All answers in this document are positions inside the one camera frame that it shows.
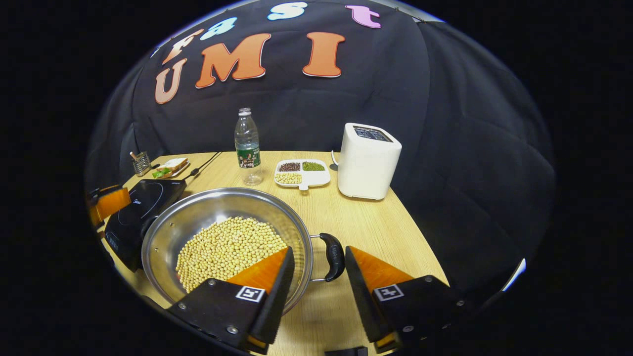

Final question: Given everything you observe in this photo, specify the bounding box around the white divided tray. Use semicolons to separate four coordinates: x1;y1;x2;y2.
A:
274;159;331;191

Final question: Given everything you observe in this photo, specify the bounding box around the black cooktop cable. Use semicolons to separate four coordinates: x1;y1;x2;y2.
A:
185;152;221;179

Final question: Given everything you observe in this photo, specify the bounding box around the white toaster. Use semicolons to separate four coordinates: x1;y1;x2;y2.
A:
337;123;402;200

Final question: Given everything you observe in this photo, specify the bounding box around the black induction cooktop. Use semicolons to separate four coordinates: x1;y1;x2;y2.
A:
104;179;187;272

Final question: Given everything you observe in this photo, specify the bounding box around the black backdrop cloth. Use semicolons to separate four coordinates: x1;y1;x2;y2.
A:
84;0;557;297

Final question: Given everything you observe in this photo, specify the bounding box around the sandwich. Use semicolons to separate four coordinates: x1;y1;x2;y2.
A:
154;157;188;178

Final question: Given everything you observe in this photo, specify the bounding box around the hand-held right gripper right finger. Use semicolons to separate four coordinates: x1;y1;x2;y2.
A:
345;246;463;353

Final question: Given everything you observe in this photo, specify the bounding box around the clear plastic water bottle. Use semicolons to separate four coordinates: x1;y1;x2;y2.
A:
234;107;264;186

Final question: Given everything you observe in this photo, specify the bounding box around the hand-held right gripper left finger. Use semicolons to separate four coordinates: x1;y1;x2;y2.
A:
166;246;296;355

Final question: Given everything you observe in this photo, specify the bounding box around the large pile of soybeans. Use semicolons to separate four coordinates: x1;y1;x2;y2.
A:
176;216;288;293

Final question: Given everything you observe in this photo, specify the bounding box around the stainless steel pot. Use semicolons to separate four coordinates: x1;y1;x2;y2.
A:
141;187;346;317

